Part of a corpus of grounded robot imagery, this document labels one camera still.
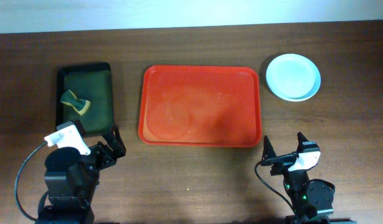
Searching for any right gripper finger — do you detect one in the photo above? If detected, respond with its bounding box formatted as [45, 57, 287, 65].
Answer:
[297, 132, 310, 145]
[262, 135, 277, 160]

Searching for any white plate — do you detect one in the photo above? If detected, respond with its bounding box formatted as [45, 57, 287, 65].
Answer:
[269, 86, 320, 102]

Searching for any green and yellow sponge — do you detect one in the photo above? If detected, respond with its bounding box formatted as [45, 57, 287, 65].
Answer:
[60, 90, 91, 116]

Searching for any light blue plate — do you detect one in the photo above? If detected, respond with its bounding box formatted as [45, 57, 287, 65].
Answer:
[265, 54, 321, 98]

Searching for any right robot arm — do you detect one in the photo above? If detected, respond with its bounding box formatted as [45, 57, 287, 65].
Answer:
[256, 132, 335, 223]

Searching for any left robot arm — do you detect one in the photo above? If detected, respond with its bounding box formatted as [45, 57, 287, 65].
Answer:
[36, 121, 126, 223]

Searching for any green cloth in tray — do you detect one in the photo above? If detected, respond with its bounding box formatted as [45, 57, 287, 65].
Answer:
[59, 70, 114, 136]

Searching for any red plastic tray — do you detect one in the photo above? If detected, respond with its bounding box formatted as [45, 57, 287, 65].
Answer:
[138, 65, 262, 147]

